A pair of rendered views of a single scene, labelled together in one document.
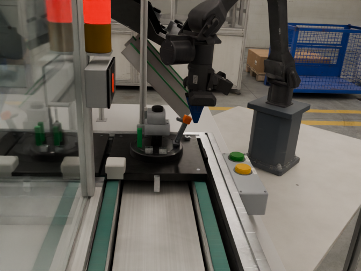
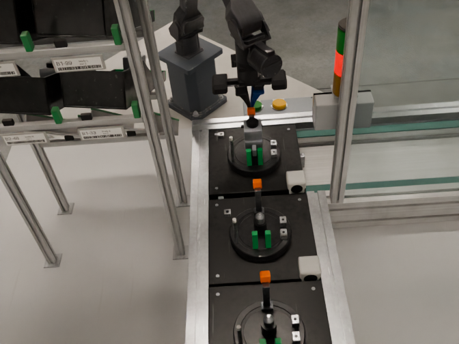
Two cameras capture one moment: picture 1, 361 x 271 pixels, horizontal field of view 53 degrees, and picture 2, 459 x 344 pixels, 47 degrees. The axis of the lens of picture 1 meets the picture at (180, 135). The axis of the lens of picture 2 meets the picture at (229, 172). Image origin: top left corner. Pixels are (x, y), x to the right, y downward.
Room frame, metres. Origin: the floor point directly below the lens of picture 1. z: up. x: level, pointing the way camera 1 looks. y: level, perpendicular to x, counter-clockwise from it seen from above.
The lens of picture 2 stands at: (0.79, 1.04, 1.94)
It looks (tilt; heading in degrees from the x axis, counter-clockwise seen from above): 46 degrees down; 279
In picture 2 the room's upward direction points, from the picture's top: 6 degrees counter-clockwise
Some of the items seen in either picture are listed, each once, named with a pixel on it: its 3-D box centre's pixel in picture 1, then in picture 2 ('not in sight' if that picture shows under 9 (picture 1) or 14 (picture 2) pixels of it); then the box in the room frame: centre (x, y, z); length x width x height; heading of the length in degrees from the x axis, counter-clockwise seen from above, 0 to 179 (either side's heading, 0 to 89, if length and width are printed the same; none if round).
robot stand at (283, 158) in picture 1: (274, 133); (192, 78); (1.07, -0.30, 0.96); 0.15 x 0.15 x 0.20; 51
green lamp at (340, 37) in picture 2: not in sight; (350, 38); (0.66, 0.16, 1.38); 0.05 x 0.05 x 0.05
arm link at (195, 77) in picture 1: (199, 79); (248, 72); (0.88, -0.04, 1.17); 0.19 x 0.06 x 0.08; 6
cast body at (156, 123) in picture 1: (153, 119); (253, 134); (0.86, 0.07, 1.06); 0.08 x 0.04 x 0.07; 96
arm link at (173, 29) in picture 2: (283, 75); (186, 24); (1.07, -0.30, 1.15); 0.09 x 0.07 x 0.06; 37
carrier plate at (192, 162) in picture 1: (156, 154); (254, 160); (0.86, 0.06, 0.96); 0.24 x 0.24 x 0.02; 6
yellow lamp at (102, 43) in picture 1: (97, 37); (345, 81); (0.66, 0.16, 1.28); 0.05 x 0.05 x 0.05
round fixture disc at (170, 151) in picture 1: (156, 148); (254, 154); (0.86, 0.06, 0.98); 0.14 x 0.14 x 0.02
